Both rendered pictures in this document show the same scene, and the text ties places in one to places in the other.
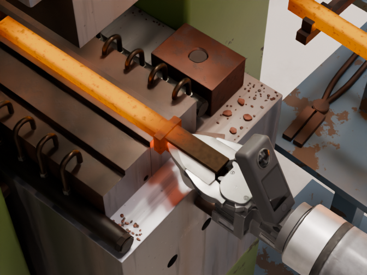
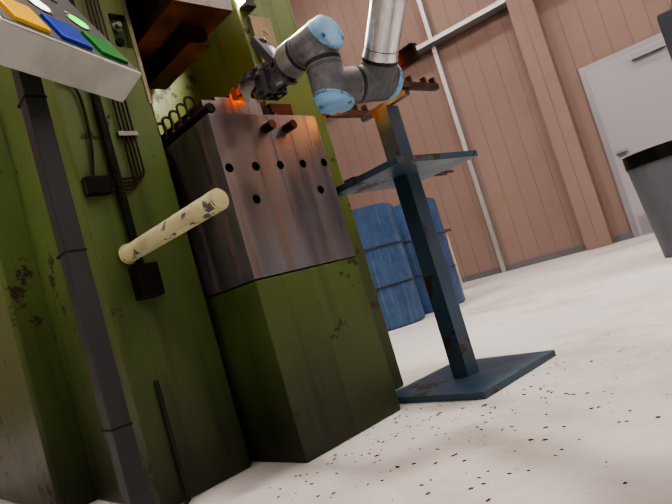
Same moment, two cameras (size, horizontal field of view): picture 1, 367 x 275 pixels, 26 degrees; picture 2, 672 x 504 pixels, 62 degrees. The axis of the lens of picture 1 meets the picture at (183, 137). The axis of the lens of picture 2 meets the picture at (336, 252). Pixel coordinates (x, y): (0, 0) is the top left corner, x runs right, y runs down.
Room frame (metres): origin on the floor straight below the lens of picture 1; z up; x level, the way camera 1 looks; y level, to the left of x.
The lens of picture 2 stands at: (-0.88, -0.27, 0.38)
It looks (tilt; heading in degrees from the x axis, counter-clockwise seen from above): 4 degrees up; 6
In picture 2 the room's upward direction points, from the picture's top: 16 degrees counter-clockwise
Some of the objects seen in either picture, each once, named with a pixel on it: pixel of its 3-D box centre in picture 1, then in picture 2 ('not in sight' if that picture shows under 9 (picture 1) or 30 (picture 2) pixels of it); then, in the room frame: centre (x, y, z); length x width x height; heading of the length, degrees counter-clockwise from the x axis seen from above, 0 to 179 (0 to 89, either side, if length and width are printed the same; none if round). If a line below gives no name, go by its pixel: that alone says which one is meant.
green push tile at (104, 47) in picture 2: not in sight; (104, 49); (0.22, 0.19, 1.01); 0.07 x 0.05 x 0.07; 166
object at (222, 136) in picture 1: (208, 142); not in sight; (0.69, -0.04, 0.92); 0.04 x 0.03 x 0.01; 82
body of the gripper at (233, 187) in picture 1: (260, 207); (274, 76); (0.55, -0.10, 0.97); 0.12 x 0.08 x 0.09; 51
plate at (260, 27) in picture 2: not in sight; (264, 41); (0.96, -0.05, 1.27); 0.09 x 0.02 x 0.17; 141
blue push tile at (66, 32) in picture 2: not in sight; (65, 34); (0.12, 0.21, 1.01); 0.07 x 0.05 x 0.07; 166
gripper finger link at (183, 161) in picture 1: (189, 173); (245, 92); (0.60, -0.01, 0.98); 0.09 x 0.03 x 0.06; 54
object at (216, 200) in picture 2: not in sight; (168, 229); (0.31, 0.19, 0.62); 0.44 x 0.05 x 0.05; 51
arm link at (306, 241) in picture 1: (313, 238); (293, 59); (0.50, -0.17, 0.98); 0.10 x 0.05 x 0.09; 141
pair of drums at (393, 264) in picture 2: not in sight; (394, 263); (3.83, -0.24, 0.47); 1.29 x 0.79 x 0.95; 159
